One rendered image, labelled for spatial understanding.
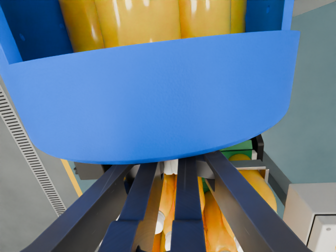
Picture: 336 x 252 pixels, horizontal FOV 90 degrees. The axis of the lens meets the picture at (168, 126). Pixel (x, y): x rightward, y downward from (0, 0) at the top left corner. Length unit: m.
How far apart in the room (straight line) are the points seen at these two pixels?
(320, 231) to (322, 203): 0.05
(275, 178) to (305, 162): 1.28
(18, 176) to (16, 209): 0.54
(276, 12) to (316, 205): 0.33
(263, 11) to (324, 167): 1.81
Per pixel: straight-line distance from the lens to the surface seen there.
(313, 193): 0.46
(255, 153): 0.52
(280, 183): 0.59
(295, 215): 0.47
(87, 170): 0.45
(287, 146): 1.72
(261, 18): 0.27
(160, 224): 0.37
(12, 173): 2.47
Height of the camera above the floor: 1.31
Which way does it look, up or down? 67 degrees down
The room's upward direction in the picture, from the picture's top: 167 degrees counter-clockwise
